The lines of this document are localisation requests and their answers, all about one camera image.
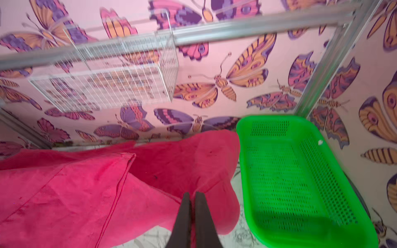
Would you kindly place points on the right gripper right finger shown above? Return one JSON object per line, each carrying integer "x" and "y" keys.
{"x": 205, "y": 232}

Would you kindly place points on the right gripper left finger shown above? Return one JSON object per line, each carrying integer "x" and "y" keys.
{"x": 181, "y": 234}

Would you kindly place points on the magenta t-shirt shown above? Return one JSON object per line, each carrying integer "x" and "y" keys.
{"x": 106, "y": 197}

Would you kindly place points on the green plastic basket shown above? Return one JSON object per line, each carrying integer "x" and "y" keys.
{"x": 295, "y": 193}

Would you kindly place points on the small white wire basket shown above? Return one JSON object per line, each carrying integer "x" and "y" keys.
{"x": 127, "y": 69}

